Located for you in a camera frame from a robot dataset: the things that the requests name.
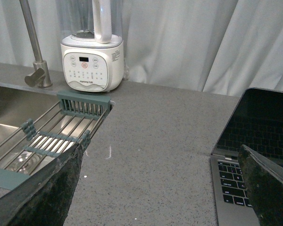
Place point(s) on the white blender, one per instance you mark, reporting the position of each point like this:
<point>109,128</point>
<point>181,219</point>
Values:
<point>92,44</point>

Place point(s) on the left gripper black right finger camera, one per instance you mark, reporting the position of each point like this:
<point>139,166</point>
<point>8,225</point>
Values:
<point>264,183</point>

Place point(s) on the steel faucet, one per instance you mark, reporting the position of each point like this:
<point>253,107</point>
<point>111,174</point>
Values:
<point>40,77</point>

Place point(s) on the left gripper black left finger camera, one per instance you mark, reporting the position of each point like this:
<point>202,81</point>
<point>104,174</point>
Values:
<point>44,198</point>

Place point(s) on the green steel drying rack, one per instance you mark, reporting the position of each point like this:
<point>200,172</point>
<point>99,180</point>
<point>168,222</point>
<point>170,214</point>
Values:
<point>54,134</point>

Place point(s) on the steel sink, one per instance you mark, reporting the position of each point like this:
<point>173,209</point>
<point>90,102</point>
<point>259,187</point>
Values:
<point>11,117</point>

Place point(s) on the grey laptop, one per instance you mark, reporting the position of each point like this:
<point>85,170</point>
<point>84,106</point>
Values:
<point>257,122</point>

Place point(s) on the white curtain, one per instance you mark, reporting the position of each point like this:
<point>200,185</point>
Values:
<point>216,46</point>

